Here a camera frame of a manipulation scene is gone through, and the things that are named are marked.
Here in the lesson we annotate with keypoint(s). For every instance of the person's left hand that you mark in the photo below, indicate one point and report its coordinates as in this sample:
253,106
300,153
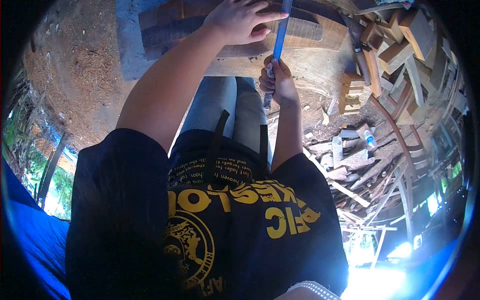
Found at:
234,20

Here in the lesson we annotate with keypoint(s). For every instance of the person's right hand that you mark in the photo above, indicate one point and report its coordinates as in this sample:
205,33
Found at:
283,82

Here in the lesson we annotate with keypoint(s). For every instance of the person's left thumb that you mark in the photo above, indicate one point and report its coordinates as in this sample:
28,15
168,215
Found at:
258,34

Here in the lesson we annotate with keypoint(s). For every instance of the person's left fingers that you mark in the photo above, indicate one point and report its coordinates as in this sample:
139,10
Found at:
253,3

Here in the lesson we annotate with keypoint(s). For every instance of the person's right fingers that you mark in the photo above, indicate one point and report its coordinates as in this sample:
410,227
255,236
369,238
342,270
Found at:
268,77

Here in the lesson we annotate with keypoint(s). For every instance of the person's left index finger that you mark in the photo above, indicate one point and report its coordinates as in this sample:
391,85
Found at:
272,17

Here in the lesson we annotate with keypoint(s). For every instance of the dark curved wooden workpiece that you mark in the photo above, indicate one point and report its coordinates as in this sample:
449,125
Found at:
176,30

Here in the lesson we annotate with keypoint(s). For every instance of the person's legs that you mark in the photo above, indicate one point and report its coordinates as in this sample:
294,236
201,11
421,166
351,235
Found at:
225,108

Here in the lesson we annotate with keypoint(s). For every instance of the light wooden slab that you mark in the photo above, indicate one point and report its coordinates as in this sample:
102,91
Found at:
318,56

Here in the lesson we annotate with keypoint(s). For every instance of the stepped wooden piece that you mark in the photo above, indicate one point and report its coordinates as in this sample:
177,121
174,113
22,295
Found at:
350,95

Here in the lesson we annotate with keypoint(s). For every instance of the clear plastic bottle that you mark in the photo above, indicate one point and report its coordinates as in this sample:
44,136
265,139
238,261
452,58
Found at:
369,138

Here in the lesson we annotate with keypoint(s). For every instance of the heap of scrap wood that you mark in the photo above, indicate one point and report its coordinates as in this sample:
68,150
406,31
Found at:
356,165

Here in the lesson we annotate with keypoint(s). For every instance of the grey concrete block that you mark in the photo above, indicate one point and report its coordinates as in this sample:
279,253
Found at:
129,48

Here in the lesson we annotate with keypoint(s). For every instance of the pile of wooden blocks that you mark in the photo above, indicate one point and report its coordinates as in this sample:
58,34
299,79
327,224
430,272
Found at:
408,45

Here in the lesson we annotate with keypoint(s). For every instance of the person's body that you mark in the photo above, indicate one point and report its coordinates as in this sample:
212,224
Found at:
232,232

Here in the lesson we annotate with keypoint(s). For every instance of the curved reddish wooden rail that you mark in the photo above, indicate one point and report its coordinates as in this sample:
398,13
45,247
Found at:
393,127

